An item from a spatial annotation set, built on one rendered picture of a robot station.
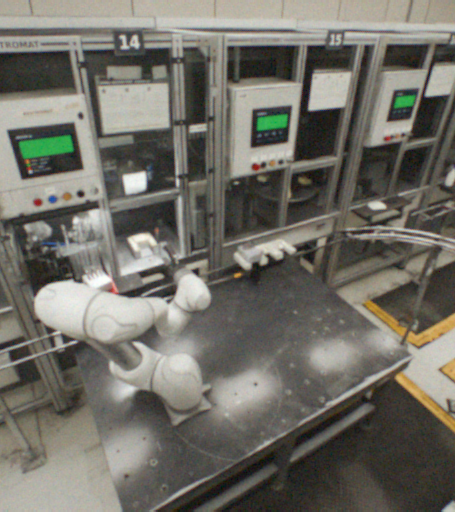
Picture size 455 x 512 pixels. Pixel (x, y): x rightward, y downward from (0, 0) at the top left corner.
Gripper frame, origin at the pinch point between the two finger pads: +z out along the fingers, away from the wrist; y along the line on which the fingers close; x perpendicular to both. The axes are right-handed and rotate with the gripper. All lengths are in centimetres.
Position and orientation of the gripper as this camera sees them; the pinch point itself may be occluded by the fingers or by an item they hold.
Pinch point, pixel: (165, 253)
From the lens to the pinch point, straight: 177.9
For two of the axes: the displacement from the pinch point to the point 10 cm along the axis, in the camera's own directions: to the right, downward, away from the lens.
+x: -8.7, 2.7, -4.2
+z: -5.0, -5.0, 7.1
